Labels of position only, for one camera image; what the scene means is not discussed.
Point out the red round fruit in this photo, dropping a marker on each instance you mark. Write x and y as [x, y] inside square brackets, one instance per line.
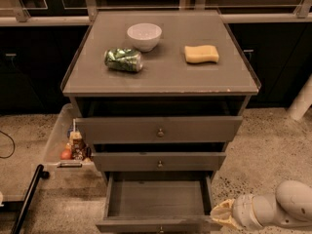
[66, 155]

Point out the clear plastic storage bin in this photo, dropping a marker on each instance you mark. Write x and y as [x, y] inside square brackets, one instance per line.
[58, 140]

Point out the white ceramic bowl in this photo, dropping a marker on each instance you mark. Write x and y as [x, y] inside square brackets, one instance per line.
[144, 36]

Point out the grey drawer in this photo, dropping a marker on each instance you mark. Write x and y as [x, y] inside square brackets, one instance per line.
[99, 130]
[158, 161]
[158, 203]

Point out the black metal pole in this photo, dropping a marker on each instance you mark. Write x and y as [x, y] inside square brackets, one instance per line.
[40, 173]

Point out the metal window frame rail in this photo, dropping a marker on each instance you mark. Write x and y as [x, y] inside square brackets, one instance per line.
[58, 12]

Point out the grey middle drawer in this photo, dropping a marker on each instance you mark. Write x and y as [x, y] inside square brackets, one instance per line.
[158, 161]

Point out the crushed green soda can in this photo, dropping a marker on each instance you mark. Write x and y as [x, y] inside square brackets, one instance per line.
[129, 60]

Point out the brown snack package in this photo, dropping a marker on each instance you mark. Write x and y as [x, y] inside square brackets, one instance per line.
[78, 146]

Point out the grey top drawer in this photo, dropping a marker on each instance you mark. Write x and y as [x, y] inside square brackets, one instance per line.
[99, 130]

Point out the grey bottom drawer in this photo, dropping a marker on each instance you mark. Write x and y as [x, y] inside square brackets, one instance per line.
[158, 203]

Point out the yellow sponge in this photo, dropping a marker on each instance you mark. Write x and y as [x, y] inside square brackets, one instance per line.
[199, 54]

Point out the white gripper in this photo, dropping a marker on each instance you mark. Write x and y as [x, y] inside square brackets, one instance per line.
[244, 211]

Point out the white cylindrical post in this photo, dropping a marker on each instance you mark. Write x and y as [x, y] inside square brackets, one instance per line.
[302, 102]

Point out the grey drawer cabinet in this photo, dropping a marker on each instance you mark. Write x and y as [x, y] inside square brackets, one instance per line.
[167, 85]

